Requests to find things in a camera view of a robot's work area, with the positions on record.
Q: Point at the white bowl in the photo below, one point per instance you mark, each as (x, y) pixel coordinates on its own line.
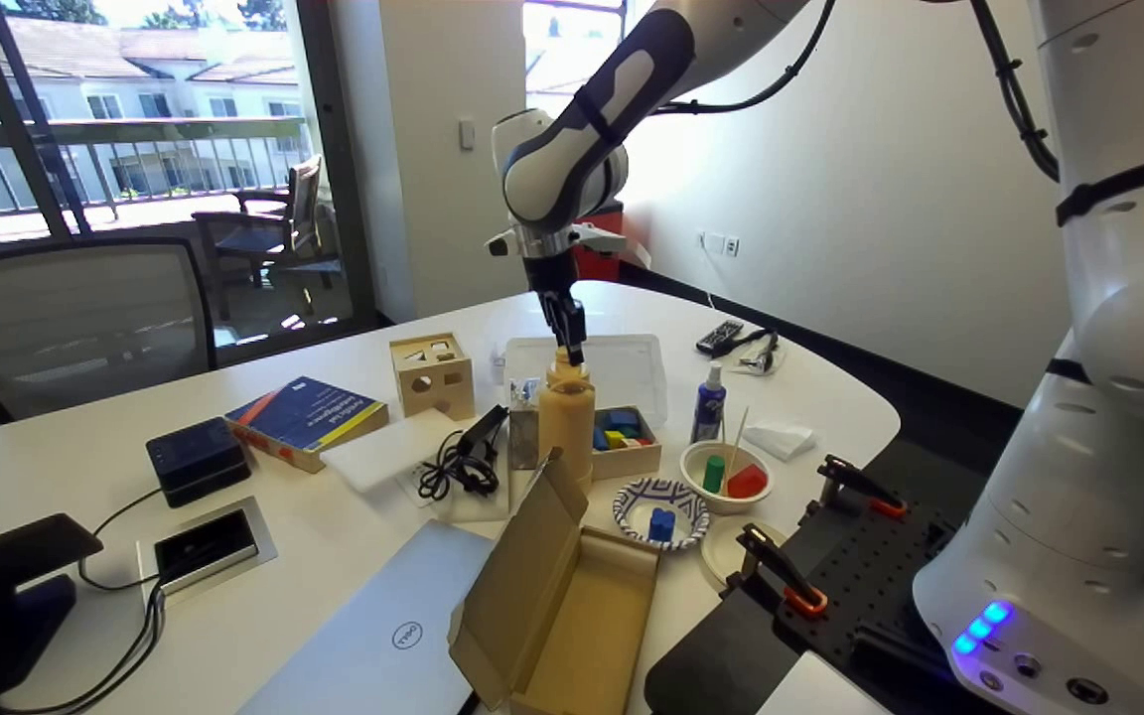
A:
(704, 501)

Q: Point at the white light switch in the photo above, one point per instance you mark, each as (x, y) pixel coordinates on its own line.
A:
(467, 132)

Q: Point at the white tissue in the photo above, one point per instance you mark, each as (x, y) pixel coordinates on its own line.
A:
(781, 437)

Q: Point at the blue book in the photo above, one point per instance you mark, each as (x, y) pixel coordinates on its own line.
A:
(306, 418)

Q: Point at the blue rectangular block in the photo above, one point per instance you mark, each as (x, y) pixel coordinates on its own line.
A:
(621, 424)

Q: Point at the silver laptop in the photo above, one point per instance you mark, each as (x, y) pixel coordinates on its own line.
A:
(374, 636)

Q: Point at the dark outdoor chair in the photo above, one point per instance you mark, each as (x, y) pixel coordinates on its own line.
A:
(266, 240)

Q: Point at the wooden shape sorter cube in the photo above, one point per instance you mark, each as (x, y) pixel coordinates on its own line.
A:
(434, 379)

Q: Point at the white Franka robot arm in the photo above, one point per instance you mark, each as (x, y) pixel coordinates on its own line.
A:
(1103, 463)

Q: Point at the blue patterned paper plate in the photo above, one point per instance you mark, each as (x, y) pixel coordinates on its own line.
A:
(634, 516)

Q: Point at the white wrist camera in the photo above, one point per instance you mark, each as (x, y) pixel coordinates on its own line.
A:
(600, 240)

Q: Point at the black clamp with orange tips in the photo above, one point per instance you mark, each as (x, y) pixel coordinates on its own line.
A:
(774, 568)
(855, 485)

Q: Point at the red toy piece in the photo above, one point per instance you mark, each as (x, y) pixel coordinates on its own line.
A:
(749, 481)

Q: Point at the black striped flat device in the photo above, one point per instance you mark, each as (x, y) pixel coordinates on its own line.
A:
(721, 339)

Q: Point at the red orange cabinet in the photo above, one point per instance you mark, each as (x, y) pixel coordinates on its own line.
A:
(611, 260)

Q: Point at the blue block on plate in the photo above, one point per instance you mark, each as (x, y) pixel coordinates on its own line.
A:
(660, 524)

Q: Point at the black glasses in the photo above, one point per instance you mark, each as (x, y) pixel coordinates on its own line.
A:
(762, 352)

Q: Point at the small plain white plate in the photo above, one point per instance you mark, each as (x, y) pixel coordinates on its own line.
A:
(721, 555)

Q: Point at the white foam sheet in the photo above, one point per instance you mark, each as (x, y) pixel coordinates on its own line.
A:
(388, 452)

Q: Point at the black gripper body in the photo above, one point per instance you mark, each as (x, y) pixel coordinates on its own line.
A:
(558, 293)

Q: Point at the open cardboard box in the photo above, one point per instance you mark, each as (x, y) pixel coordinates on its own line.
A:
(572, 621)

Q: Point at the black square box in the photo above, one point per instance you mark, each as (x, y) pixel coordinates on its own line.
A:
(194, 460)

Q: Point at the white wall outlet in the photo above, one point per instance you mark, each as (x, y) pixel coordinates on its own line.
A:
(721, 242)

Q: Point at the green toy piece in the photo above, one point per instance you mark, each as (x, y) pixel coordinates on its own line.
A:
(712, 473)

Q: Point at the black perforated base board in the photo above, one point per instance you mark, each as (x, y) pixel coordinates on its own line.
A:
(864, 568)

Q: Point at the blue glue bottle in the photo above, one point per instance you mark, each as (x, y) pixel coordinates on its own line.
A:
(709, 409)

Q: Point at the beige round bottle lid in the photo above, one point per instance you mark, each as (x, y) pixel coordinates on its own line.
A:
(565, 375)

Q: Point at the wooden box of blocks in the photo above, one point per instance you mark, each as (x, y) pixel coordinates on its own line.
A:
(626, 460)

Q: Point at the grey mesh office chair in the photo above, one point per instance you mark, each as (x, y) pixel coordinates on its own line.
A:
(70, 322)

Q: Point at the black smartphone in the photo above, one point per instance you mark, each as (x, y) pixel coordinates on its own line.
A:
(205, 547)

